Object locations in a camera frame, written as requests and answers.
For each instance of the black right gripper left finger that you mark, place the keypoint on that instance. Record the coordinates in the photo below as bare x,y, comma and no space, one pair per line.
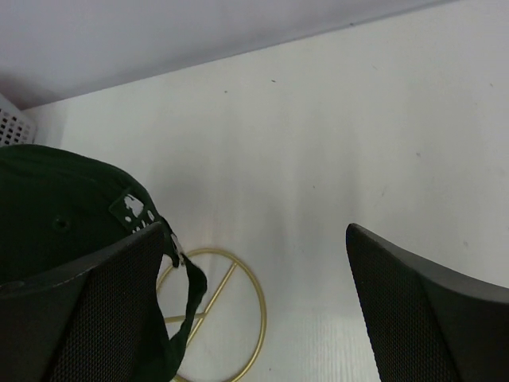
82,321

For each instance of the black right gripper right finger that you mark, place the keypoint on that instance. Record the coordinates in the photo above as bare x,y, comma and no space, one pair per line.
427,322

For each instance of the dark green cap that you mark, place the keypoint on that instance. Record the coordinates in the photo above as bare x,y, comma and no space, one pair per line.
57,206

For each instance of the white perforated plastic basket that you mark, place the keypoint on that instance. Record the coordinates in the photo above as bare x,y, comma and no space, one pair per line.
16,128

